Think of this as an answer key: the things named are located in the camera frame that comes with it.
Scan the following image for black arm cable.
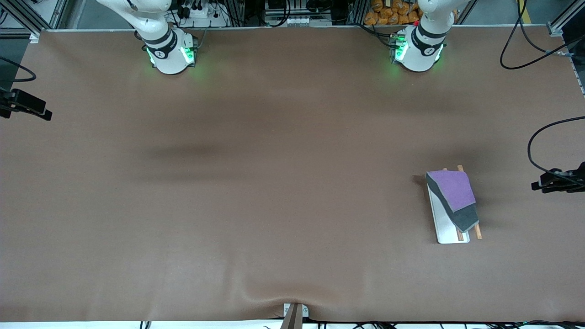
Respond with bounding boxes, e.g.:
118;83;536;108
0;57;37;83
527;116;585;187

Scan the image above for brown table cover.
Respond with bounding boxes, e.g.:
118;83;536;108
0;25;585;323

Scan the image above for white towel rack wooden rods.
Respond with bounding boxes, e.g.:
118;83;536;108
429;164;483;244

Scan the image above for orange packaged items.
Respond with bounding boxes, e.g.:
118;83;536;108
364;0;423;26

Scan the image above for purple and grey towel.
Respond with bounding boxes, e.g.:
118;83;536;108
425;168;479;233

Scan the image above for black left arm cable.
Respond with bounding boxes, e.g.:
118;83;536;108
527;116;585;187

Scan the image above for black hanging cable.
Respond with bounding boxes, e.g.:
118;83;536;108
500;0;573;70

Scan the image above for aluminium frame strut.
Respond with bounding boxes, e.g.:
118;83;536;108
9;0;69;44
547;0;585;37

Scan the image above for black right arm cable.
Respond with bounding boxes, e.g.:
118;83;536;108
0;57;37;83

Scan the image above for white connector block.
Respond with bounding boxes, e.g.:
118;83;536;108
286;16;321;27

